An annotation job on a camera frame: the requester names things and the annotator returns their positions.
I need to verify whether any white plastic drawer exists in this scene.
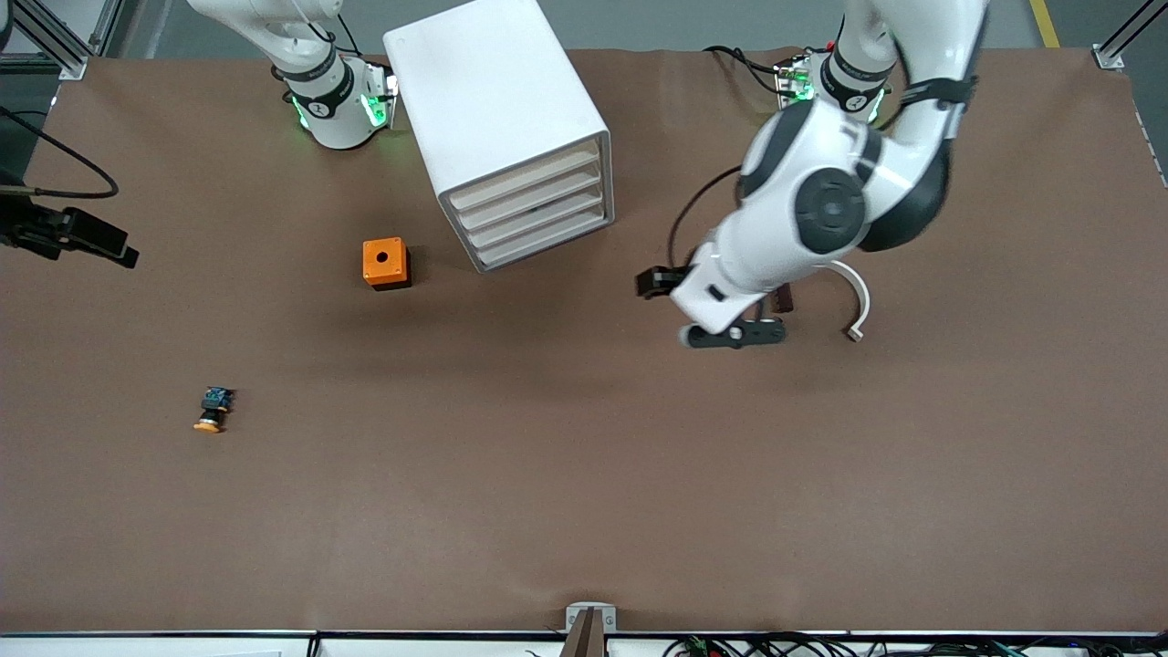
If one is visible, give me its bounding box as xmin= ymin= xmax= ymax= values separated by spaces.
xmin=456 ymin=169 xmax=605 ymax=231
xmin=465 ymin=189 xmax=608 ymax=249
xmin=474 ymin=208 xmax=610 ymax=268
xmin=447 ymin=146 xmax=605 ymax=213

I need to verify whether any orange push button switch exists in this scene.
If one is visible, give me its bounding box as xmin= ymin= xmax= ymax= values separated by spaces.
xmin=193 ymin=386 xmax=236 ymax=434

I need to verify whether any white drawer cabinet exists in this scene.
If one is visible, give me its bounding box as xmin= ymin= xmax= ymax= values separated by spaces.
xmin=381 ymin=0 xmax=617 ymax=275

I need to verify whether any white curved plastic arc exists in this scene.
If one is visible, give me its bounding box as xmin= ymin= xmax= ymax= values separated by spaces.
xmin=826 ymin=260 xmax=871 ymax=343

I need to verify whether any orange box with hole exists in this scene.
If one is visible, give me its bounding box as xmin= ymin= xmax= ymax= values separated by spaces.
xmin=362 ymin=237 xmax=412 ymax=291

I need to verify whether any brown bar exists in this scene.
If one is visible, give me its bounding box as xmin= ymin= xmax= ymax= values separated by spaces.
xmin=558 ymin=610 xmax=605 ymax=657

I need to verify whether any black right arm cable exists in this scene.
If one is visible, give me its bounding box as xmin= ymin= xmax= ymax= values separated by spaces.
xmin=0 ymin=105 xmax=120 ymax=198

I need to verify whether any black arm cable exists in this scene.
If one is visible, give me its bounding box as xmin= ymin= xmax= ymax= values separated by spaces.
xmin=668 ymin=164 xmax=745 ymax=271
xmin=0 ymin=105 xmax=120 ymax=198

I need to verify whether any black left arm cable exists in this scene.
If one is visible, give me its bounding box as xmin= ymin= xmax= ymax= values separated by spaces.
xmin=668 ymin=164 xmax=745 ymax=271

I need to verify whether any black base cable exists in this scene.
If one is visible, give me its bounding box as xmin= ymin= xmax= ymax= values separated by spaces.
xmin=704 ymin=46 xmax=787 ymax=94

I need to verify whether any grey metal bracket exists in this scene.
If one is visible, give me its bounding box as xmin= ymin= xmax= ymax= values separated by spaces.
xmin=565 ymin=602 xmax=617 ymax=633

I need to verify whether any black cable bundle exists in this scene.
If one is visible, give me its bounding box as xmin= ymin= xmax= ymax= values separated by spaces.
xmin=664 ymin=632 xmax=1168 ymax=657

